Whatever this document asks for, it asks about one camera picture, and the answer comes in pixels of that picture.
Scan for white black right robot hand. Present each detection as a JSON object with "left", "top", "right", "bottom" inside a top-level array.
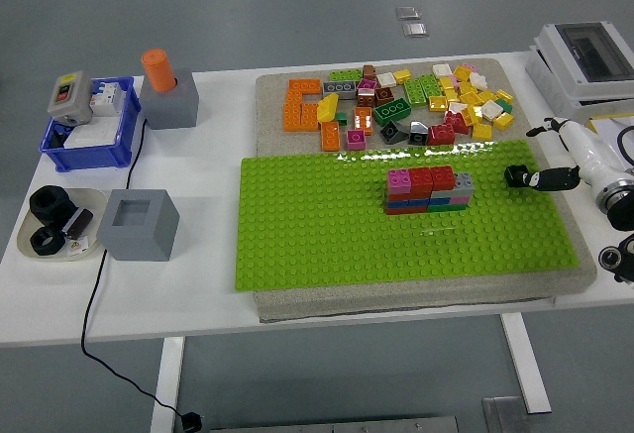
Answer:
[{"left": 524, "top": 117, "right": 627, "bottom": 194}]

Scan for beige shallow tray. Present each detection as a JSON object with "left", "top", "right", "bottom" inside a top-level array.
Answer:
[{"left": 16, "top": 186, "right": 108, "bottom": 263}]

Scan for black sloped toy brick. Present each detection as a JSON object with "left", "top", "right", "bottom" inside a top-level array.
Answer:
[{"left": 503, "top": 164, "right": 529, "bottom": 189}]

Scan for orange brick white studs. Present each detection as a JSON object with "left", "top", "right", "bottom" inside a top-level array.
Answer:
[{"left": 353, "top": 107, "right": 374, "bottom": 136}]

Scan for small black hex nut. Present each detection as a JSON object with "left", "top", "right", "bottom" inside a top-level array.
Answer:
[{"left": 30, "top": 226, "right": 66, "bottom": 258}]

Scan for red tall toy brick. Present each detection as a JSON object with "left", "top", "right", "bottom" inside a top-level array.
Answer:
[{"left": 409, "top": 167, "right": 435, "bottom": 197}]

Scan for grey push-button switch box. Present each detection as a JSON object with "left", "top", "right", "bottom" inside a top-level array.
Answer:
[{"left": 47, "top": 70, "right": 95, "bottom": 125}]

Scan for white flat switch plate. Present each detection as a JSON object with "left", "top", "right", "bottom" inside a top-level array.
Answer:
[{"left": 62, "top": 122, "right": 121, "bottom": 150}]

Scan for blue plastic bin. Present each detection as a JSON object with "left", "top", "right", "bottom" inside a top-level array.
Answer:
[{"left": 39, "top": 75, "right": 143, "bottom": 173}]

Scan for white table leg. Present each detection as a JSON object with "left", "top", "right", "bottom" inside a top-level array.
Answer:
[
  {"left": 498, "top": 312, "right": 554, "bottom": 415},
  {"left": 150, "top": 335, "right": 187, "bottom": 433}
]

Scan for white junction box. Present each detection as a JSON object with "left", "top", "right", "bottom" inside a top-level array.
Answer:
[{"left": 524, "top": 45, "right": 634, "bottom": 128}]

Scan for small grey metal plate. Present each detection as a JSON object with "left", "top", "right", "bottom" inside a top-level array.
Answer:
[{"left": 481, "top": 395, "right": 527, "bottom": 433}]

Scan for grey block square recess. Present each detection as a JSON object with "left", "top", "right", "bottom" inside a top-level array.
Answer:
[{"left": 96, "top": 188, "right": 181, "bottom": 263}]

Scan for orange long toy brick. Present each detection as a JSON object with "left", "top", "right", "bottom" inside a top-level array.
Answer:
[
  {"left": 282, "top": 93, "right": 304, "bottom": 133},
  {"left": 320, "top": 120, "right": 344, "bottom": 153},
  {"left": 288, "top": 78, "right": 323, "bottom": 97},
  {"left": 300, "top": 102, "right": 321, "bottom": 132}
]

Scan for dark grey sloped brick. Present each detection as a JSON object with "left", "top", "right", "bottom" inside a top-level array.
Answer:
[{"left": 379, "top": 120, "right": 408, "bottom": 145}]

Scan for long grey metal plate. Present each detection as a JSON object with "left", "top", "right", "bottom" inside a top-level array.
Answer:
[{"left": 207, "top": 415, "right": 461, "bottom": 433}]

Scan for yellow sloped toy brick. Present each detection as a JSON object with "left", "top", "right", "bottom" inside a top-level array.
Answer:
[{"left": 316, "top": 94, "right": 341, "bottom": 123}]

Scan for white enclosure clear lid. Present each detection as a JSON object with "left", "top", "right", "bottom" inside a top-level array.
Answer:
[{"left": 536, "top": 21, "right": 634, "bottom": 103}]

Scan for yellow white cardboard box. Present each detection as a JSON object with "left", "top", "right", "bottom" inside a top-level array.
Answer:
[{"left": 588, "top": 113, "right": 634, "bottom": 169}]

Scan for black part in bin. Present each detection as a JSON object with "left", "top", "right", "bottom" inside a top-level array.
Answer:
[{"left": 48, "top": 125, "right": 70, "bottom": 151}]

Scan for large black hex nut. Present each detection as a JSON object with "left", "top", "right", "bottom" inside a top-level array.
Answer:
[{"left": 29, "top": 184, "right": 76, "bottom": 220}]

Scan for black silver sloped brick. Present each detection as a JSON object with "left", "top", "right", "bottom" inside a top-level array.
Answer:
[{"left": 408, "top": 120, "right": 431, "bottom": 146}]

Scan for white circuit breaker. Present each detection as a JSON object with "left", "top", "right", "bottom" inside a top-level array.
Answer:
[{"left": 88, "top": 80, "right": 123, "bottom": 118}]

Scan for orange cylinder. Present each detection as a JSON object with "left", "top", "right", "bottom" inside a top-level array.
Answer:
[{"left": 141, "top": 48, "right": 179, "bottom": 94}]

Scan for dark green long brick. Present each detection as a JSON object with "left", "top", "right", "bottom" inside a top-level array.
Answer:
[{"left": 372, "top": 100, "right": 413, "bottom": 127}]

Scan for green studded baseplate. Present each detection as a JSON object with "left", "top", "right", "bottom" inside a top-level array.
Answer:
[{"left": 232, "top": 139, "right": 581, "bottom": 293}]

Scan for pink square toy brick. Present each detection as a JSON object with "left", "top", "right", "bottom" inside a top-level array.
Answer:
[{"left": 387, "top": 168, "right": 413, "bottom": 194}]

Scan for brown sanding roller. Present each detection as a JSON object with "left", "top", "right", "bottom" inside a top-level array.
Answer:
[{"left": 60, "top": 207, "right": 95, "bottom": 239}]

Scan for grey block round hole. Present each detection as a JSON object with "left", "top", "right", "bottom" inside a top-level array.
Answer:
[{"left": 139, "top": 69, "right": 201, "bottom": 131}]

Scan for grey long toy brick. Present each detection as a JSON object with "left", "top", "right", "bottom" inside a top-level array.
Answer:
[
  {"left": 430, "top": 171, "right": 475, "bottom": 199},
  {"left": 322, "top": 80, "right": 359, "bottom": 100}
]

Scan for black power cord with plug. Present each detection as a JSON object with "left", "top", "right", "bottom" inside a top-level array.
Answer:
[{"left": 80, "top": 116, "right": 204, "bottom": 432}]

